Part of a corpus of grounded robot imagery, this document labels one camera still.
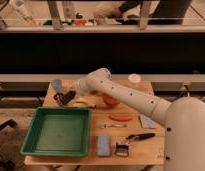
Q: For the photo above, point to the blue sponge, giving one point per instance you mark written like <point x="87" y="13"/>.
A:
<point x="103" y="145"/>

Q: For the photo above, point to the white cup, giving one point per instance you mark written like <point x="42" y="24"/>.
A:
<point x="134" y="80"/>

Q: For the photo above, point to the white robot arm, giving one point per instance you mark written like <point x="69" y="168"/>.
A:
<point x="183" y="119"/>

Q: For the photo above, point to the metal fork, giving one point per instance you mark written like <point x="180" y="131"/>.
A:
<point x="113" y="125"/>

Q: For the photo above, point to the black handled peeler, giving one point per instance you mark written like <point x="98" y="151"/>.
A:
<point x="137" y="137"/>

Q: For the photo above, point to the wooden table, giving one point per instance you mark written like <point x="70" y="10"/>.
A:
<point x="146" y="152"/>

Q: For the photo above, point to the blue cup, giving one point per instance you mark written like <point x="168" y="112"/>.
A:
<point x="57" y="85"/>

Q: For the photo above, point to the orange carrot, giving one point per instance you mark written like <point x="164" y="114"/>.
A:
<point x="120" y="118"/>

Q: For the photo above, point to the metal cup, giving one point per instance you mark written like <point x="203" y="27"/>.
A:
<point x="57" y="98"/>

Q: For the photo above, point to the black eraser block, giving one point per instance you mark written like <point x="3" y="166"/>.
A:
<point x="65" y="99"/>

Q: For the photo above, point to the green plastic tray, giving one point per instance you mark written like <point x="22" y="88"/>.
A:
<point x="58" y="132"/>

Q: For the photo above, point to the blue-grey cloth piece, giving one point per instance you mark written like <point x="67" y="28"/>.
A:
<point x="147" y="123"/>

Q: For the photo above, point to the orange bowl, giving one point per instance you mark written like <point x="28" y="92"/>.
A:
<point x="110" y="101"/>

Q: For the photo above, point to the banana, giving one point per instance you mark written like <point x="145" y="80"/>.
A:
<point x="83" y="103"/>

